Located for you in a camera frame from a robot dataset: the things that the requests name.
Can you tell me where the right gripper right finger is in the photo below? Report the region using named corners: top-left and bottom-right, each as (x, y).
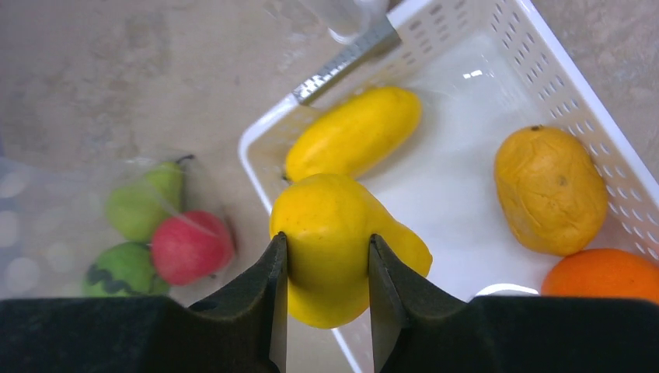
top-left (368, 235), bottom-right (658, 372)

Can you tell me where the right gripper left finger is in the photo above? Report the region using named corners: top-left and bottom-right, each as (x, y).
top-left (1, 233), bottom-right (287, 372)

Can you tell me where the red apple top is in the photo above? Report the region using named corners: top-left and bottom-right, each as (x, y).
top-left (152, 210), bottom-right (235, 286)

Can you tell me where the green striped watermelon ball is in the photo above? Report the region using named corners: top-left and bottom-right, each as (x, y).
top-left (82, 242), bottom-right (169, 297)

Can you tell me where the yellow lemon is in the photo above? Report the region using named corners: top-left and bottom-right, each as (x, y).
top-left (270, 174), bottom-right (433, 329)

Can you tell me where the green pear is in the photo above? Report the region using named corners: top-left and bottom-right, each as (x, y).
top-left (105, 155), bottom-right (195, 243)

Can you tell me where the orange fruit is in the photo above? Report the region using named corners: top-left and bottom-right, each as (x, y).
top-left (540, 248), bottom-right (658, 304)

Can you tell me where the orange yellow mango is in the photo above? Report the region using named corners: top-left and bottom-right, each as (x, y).
top-left (493, 125), bottom-right (608, 256)

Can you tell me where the yellow banana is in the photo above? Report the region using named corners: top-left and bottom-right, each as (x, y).
top-left (284, 86), bottom-right (423, 182)

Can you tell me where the clear zip top bag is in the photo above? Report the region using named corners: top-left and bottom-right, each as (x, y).
top-left (1, 154), bottom-right (237, 303)

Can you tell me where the white plastic tray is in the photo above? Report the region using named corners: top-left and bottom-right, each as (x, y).
top-left (239, 1), bottom-right (658, 372)

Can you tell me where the white pipe frame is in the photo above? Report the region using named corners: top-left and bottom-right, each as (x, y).
top-left (300, 0), bottom-right (390, 44)

